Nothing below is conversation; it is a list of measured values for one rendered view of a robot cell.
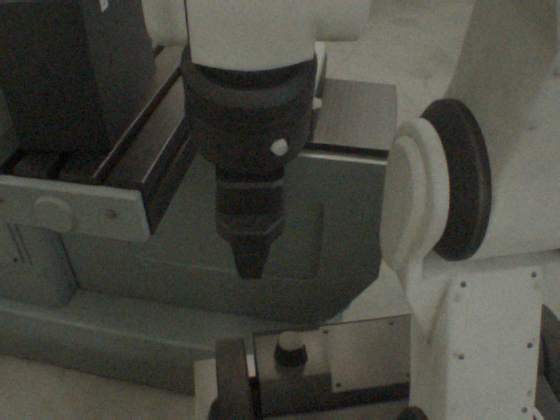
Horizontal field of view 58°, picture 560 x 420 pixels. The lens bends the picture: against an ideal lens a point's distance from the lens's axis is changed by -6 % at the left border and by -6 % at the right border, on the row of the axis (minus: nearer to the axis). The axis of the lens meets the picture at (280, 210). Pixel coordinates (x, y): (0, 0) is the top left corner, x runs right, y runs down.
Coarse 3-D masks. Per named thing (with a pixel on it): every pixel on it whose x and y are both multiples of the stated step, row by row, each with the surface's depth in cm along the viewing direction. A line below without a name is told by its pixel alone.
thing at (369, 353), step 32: (384, 320) 86; (256, 352) 79; (288, 352) 75; (320, 352) 79; (352, 352) 81; (384, 352) 81; (256, 384) 83; (288, 384) 75; (320, 384) 76; (352, 384) 77; (384, 384) 77; (544, 384) 78; (256, 416) 83; (288, 416) 75; (320, 416) 75; (352, 416) 75; (384, 416) 75; (544, 416) 74
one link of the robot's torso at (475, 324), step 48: (432, 144) 41; (384, 192) 50; (432, 192) 41; (384, 240) 51; (432, 240) 43; (432, 288) 49; (480, 288) 49; (528, 288) 49; (432, 336) 54; (480, 336) 50; (528, 336) 50; (432, 384) 54; (480, 384) 51; (528, 384) 51
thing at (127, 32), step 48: (0, 0) 50; (48, 0) 50; (96, 0) 53; (0, 48) 53; (48, 48) 53; (96, 48) 55; (144, 48) 71; (48, 96) 57; (96, 96) 56; (48, 144) 61; (96, 144) 61
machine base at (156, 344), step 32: (0, 320) 137; (32, 320) 135; (64, 320) 134; (96, 320) 134; (128, 320) 134; (160, 320) 134; (192, 320) 134; (224, 320) 134; (256, 320) 135; (0, 352) 146; (32, 352) 141; (64, 352) 137; (96, 352) 134; (128, 352) 133; (160, 352) 131; (192, 352) 129; (160, 384) 138; (192, 384) 134
